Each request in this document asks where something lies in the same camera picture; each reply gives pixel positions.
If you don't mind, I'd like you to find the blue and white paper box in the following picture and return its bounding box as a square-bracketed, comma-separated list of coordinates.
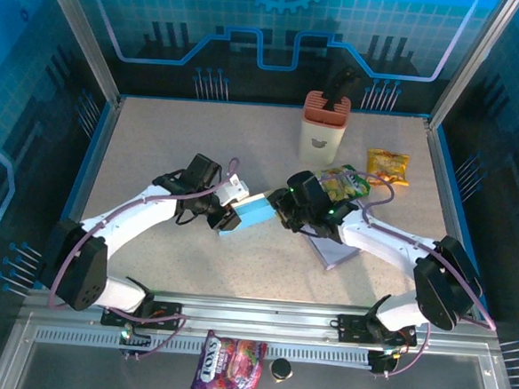
[305, 233, 360, 274]
[218, 189, 275, 242]

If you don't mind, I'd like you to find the green-yellow candy bag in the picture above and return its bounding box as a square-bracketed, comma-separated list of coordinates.
[315, 162, 373, 202]

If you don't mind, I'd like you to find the cream knife block, pink top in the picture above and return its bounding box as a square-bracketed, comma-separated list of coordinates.
[297, 89, 354, 169]

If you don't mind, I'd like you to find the orange-yellow snack bag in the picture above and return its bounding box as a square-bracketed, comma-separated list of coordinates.
[364, 147, 412, 188]

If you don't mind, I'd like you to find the purple berries candy bag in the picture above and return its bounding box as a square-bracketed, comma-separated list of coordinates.
[190, 328, 269, 389]

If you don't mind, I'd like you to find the small black electronics board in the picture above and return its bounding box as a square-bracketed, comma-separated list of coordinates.
[366, 347, 403, 378]
[117, 324, 153, 360]

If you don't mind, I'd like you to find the small black cap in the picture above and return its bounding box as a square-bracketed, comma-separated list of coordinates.
[267, 356, 294, 385]

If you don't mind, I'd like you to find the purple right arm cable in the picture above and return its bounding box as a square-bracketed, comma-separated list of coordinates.
[311, 168, 509, 385]

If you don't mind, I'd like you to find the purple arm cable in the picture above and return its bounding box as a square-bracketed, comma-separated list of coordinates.
[311, 168, 509, 385]
[43, 144, 241, 367]

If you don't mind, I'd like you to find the aluminium mounting rail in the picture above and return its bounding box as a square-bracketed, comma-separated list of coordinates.
[23, 282, 501, 354]

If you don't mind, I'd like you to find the black knife handle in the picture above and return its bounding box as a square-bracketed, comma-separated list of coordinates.
[321, 64, 362, 114]

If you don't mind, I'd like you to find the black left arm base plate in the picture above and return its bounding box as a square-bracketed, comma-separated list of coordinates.
[100, 297, 185, 332]

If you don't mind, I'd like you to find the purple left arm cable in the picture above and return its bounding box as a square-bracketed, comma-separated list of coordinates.
[43, 144, 241, 367]

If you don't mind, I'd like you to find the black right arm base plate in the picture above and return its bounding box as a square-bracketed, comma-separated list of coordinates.
[336, 313, 420, 349]

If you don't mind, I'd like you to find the grey slotted cable duct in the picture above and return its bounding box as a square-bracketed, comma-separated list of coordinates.
[35, 325, 372, 368]

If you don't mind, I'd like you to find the aluminium frame post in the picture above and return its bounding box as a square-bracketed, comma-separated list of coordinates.
[30, 0, 132, 109]
[427, 0, 519, 133]

